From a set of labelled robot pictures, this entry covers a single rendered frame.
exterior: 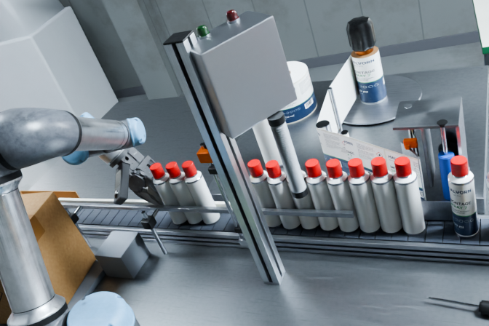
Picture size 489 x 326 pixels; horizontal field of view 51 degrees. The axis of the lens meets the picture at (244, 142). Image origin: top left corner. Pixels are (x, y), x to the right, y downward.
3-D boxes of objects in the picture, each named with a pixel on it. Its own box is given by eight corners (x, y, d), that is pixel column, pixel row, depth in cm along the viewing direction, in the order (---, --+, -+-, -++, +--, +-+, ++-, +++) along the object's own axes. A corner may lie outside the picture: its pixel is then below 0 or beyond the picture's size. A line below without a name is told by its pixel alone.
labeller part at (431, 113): (461, 100, 115) (461, 95, 115) (459, 127, 107) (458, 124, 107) (399, 104, 121) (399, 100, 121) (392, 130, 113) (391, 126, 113)
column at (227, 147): (285, 271, 131) (193, 29, 97) (280, 285, 127) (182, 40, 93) (269, 270, 133) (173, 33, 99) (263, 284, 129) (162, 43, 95)
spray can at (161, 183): (193, 215, 154) (167, 160, 143) (183, 226, 150) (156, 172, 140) (179, 212, 157) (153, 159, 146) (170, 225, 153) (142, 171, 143)
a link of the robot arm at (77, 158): (91, 133, 131) (105, 119, 141) (52, 143, 133) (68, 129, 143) (102, 161, 133) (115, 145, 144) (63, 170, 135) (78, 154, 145)
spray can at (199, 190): (223, 213, 150) (199, 157, 139) (216, 225, 146) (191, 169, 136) (208, 212, 152) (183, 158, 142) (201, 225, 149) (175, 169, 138)
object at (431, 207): (471, 185, 128) (463, 97, 115) (468, 221, 119) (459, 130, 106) (413, 184, 135) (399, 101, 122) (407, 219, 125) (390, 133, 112)
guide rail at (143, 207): (354, 215, 123) (353, 210, 122) (354, 218, 122) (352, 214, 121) (41, 204, 173) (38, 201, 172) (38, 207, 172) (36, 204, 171)
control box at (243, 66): (298, 99, 107) (273, 14, 97) (233, 140, 101) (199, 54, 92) (271, 88, 115) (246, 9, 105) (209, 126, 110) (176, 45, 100)
